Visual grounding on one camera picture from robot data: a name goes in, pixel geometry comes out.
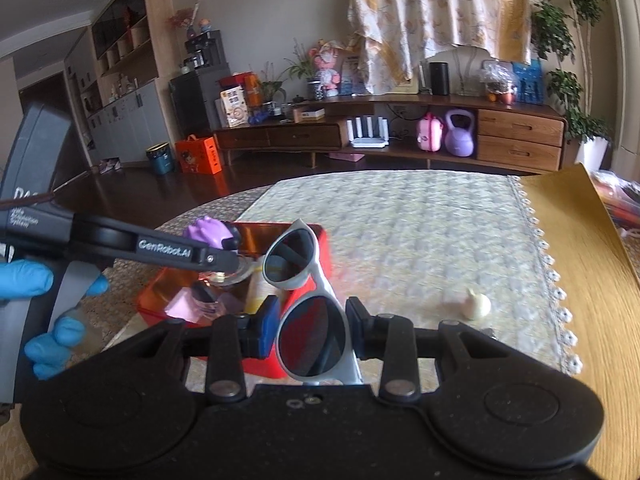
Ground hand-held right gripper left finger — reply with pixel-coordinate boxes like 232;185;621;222
100;296;280;405

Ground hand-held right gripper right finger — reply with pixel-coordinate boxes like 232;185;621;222
346;296;546;405

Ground red metal tin box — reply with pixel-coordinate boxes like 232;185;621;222
137;221;331;378

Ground purple toy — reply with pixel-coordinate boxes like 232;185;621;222
182;216;236;251

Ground clear round container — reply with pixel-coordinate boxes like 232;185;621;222
200;254;261;287

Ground white pill bottle yellow label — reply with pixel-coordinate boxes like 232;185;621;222
246;267;273;313

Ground white frame sunglasses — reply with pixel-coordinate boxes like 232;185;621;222
262;219;363;386

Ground person's left hand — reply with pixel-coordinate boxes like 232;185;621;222
0;259;110;382

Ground lace tablecloth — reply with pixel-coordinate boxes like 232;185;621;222
100;185;273;353

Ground dark door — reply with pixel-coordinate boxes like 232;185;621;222
17;71;96;181

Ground orange gift box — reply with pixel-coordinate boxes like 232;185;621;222
175;135;222;175

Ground blue trash bin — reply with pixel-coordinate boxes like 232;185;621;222
146;142;176;176

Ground garlic bulb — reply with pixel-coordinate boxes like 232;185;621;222
462;287;492;320

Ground white cereal box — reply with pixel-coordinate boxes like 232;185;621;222
220;86;249;128

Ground black mini fridge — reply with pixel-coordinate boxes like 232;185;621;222
169;63;233;136

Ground orange red boxes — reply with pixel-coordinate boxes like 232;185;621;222
220;72;263;108

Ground white router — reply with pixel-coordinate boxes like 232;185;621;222
345;115;391;149

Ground potted plant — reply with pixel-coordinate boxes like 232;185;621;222
290;40;326;101

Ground black coffee machine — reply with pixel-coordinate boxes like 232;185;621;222
184;30;223;68

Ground pink doll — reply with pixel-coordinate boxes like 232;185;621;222
310;40;347;98

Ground pink toy case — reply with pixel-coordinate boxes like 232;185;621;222
416;112;446;152

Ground purple kettlebell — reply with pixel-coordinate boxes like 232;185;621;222
444;109;476;157

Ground wooden tv cabinet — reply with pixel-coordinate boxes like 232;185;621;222
214;92;568;174

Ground black speaker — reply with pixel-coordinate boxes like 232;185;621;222
431;61;451;96

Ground clear plastic bag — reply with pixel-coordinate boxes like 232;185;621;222
477;59;521;106

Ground pile of plastic bags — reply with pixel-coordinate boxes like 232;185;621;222
590;169;640;241

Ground blue picture card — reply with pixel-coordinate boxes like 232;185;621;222
511;60;545;106

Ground floral cloth cover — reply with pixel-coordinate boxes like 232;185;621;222
347;0;533;83

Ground tall green leafy plant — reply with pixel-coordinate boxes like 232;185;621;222
530;0;616;171

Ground wooden wall cabinet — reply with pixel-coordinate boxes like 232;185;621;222
62;0;173;166

